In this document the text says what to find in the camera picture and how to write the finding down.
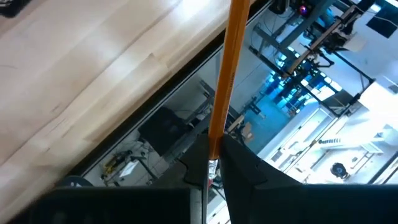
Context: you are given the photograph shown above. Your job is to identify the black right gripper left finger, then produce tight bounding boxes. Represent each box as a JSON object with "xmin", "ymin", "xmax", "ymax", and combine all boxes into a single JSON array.
[{"xmin": 180, "ymin": 133, "xmax": 210, "ymax": 189}]

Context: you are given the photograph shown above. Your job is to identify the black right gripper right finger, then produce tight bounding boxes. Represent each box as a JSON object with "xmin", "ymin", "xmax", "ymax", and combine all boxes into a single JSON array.
[{"xmin": 220, "ymin": 134, "xmax": 305, "ymax": 224}]

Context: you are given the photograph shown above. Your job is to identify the yellow wooden pencil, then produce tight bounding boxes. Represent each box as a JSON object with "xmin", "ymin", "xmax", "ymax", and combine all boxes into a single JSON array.
[{"xmin": 205, "ymin": 0, "xmax": 251, "ymax": 187}]

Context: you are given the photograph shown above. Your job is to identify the black equipment case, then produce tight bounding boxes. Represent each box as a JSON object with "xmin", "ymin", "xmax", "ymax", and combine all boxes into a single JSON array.
[{"xmin": 138, "ymin": 107, "xmax": 193, "ymax": 156}]

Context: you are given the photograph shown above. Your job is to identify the background robot workstation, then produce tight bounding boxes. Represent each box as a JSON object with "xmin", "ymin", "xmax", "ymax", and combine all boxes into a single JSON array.
[{"xmin": 248, "ymin": 0, "xmax": 374, "ymax": 119}]

